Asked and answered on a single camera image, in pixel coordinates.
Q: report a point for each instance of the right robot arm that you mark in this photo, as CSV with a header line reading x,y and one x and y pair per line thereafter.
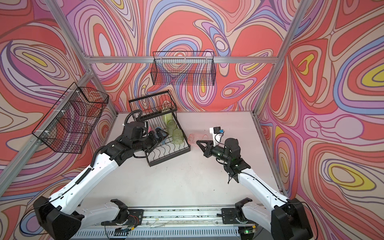
x,y
285,219

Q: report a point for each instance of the clear pink tumbler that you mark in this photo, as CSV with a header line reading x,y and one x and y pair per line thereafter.
x,y
193,138

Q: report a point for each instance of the cream mug green handle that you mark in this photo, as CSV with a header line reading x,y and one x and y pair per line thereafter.
x,y
167,117

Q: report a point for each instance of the back wall wire basket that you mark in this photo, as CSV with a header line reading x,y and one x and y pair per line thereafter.
x,y
179,68

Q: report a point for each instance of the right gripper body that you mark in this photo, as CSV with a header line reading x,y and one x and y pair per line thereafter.
x,y
217,151

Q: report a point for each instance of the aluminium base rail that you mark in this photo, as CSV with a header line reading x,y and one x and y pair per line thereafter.
x,y
177,223

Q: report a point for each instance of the wall wire basket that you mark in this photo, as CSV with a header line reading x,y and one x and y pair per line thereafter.
x,y
179,68
74,120

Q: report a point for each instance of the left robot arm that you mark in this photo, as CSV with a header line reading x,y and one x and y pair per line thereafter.
x,y
59,215

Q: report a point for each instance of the green tumbler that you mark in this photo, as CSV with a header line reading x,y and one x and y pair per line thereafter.
x,y
178,137
171,126

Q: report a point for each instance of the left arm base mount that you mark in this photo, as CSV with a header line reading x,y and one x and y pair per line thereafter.
x,y
126,217

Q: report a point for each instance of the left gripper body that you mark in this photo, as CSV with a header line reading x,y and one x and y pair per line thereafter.
x,y
152,140

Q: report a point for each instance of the left wall wire basket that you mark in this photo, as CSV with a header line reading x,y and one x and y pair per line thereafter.
x,y
74,120

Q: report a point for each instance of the black wire dish rack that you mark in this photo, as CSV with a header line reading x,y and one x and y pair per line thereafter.
x,y
159,113

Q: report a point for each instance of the white mug blue handle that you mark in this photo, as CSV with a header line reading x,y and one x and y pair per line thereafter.
x,y
161,133

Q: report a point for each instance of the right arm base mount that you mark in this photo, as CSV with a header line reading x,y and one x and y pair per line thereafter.
x,y
235,215

